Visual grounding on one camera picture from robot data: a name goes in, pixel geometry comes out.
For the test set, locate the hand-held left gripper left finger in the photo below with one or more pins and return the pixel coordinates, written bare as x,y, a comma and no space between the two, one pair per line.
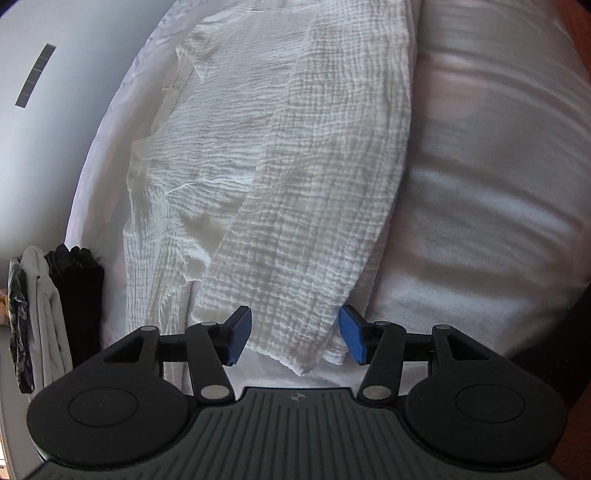
240,337

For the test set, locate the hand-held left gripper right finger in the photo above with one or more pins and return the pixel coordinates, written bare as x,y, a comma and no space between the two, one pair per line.
353,334

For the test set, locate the white crinkled garment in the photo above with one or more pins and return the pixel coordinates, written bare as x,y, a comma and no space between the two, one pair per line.
277,184

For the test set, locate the black folded garment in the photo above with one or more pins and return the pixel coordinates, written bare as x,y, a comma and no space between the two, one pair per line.
78,304

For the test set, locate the bed with pale dotted sheet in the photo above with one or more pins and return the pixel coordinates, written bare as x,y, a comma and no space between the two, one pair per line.
485,207

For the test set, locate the white folded garment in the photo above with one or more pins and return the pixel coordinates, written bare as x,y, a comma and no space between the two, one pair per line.
46,323

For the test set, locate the floral folded garment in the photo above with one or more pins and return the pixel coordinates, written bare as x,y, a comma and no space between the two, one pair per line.
21,323

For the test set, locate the grey wall switch panel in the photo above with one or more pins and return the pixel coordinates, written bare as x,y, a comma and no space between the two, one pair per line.
34,76

